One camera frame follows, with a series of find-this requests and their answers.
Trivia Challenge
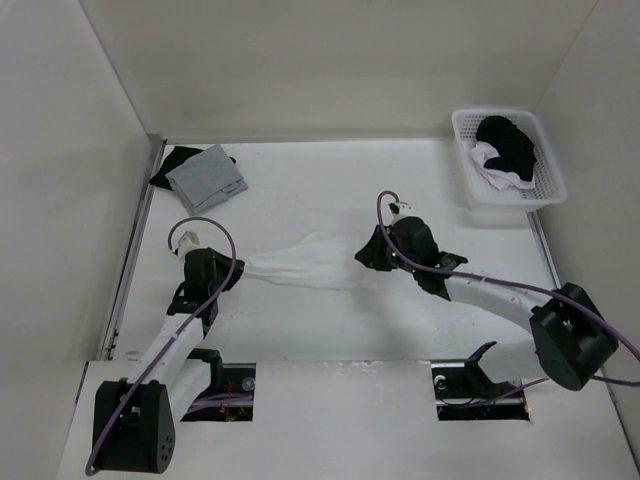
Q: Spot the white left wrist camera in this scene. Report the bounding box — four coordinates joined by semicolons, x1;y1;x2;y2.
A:
174;231;201;261

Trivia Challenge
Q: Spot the black tank top in basket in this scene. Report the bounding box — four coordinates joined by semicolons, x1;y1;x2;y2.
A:
474;116;537;183

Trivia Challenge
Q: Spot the grey folded tank top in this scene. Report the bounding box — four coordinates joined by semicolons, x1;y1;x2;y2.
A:
166;145;248;216

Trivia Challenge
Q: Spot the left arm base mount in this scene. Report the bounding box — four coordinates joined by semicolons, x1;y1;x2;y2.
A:
182;364;256;423

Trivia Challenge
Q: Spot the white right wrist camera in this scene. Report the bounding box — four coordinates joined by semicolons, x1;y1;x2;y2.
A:
389;201;414;221

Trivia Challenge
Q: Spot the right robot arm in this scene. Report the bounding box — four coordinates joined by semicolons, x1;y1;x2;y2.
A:
355;216;619;396

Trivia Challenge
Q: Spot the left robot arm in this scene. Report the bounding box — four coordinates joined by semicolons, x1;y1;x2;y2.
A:
85;248;244;476

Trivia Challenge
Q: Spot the white plastic laundry basket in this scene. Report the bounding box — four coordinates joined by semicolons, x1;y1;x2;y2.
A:
451;107;567;214

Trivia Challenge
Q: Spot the white tank top in basket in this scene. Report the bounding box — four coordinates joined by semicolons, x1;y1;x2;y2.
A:
469;141;535;191

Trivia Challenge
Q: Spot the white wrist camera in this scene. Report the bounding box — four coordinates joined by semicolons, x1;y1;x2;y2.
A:
174;231;201;261
389;201;414;221

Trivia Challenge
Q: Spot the white tank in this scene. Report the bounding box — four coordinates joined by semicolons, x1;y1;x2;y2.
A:
243;235;366;291
469;141;535;191

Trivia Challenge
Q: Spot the black folded tank top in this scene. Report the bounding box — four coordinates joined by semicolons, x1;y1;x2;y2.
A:
150;146;206;191

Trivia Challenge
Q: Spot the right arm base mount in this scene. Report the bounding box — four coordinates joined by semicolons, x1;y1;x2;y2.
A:
431;341;529;421

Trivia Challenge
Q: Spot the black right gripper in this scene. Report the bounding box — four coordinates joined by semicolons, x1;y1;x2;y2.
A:
354;224;419;274

